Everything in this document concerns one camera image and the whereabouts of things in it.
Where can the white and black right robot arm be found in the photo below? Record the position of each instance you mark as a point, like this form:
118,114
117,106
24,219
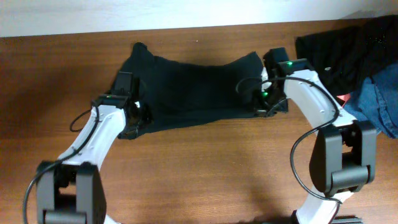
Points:
343,159

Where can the dark green cloth garment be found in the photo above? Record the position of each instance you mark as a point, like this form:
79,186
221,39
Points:
167,94

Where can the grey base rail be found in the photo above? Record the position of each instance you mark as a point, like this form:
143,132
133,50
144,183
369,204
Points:
347,220

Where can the blue denim jeans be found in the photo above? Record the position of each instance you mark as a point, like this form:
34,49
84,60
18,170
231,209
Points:
376,101

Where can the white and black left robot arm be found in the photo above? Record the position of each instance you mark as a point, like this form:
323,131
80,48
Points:
69,189

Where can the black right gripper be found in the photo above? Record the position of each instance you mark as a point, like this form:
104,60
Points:
263,111

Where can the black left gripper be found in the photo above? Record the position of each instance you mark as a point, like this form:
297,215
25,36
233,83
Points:
131,130

